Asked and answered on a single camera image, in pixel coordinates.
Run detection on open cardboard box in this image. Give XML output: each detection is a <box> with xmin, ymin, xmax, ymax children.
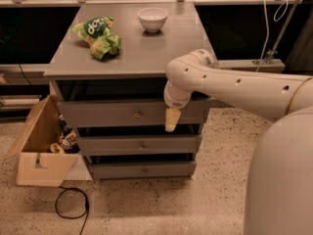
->
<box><xmin>4</xmin><ymin>97</ymin><xmax>81</xmax><ymax>187</ymax></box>

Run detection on grey middle drawer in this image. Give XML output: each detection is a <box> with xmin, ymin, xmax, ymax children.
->
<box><xmin>78</xmin><ymin>135</ymin><xmax>201</xmax><ymax>156</ymax></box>

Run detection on grey top drawer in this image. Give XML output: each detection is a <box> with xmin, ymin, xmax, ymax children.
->
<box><xmin>57</xmin><ymin>97</ymin><xmax>213</xmax><ymax>128</ymax></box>

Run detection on items inside cardboard box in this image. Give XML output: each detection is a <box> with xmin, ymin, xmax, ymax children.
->
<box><xmin>50</xmin><ymin>115</ymin><xmax>80</xmax><ymax>154</ymax></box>

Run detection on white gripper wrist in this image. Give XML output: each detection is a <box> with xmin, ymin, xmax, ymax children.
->
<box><xmin>163</xmin><ymin>82</ymin><xmax>192</xmax><ymax>132</ymax></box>

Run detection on green chip bag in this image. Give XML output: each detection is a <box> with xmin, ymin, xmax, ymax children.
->
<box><xmin>71</xmin><ymin>17</ymin><xmax>121</xmax><ymax>60</ymax></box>

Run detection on white hanging cable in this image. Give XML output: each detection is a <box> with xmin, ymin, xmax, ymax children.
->
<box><xmin>254</xmin><ymin>0</ymin><xmax>290</xmax><ymax>72</ymax></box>

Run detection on black floor cable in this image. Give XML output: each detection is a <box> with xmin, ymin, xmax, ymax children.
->
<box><xmin>54</xmin><ymin>186</ymin><xmax>90</xmax><ymax>235</ymax></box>

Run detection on grey drawer cabinet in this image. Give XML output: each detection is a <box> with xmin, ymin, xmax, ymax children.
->
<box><xmin>45</xmin><ymin>3</ymin><xmax>217</xmax><ymax>166</ymax></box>

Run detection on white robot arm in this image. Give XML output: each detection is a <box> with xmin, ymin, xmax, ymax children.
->
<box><xmin>164</xmin><ymin>49</ymin><xmax>313</xmax><ymax>235</ymax></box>

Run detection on grey window ledge rail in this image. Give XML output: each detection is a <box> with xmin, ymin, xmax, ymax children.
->
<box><xmin>0</xmin><ymin>59</ymin><xmax>285</xmax><ymax>85</ymax></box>

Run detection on grey bottom drawer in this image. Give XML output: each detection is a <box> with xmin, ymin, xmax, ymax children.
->
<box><xmin>88</xmin><ymin>162</ymin><xmax>197</xmax><ymax>180</ymax></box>

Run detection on white ceramic bowl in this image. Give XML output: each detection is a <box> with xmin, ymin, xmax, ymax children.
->
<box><xmin>137</xmin><ymin>8</ymin><xmax>168</xmax><ymax>32</ymax></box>

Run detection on grey drawer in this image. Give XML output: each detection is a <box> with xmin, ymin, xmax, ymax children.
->
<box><xmin>57</xmin><ymin>97</ymin><xmax>213</xmax><ymax>128</ymax></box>
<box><xmin>88</xmin><ymin>162</ymin><xmax>197</xmax><ymax>180</ymax></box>
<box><xmin>78</xmin><ymin>135</ymin><xmax>201</xmax><ymax>156</ymax></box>

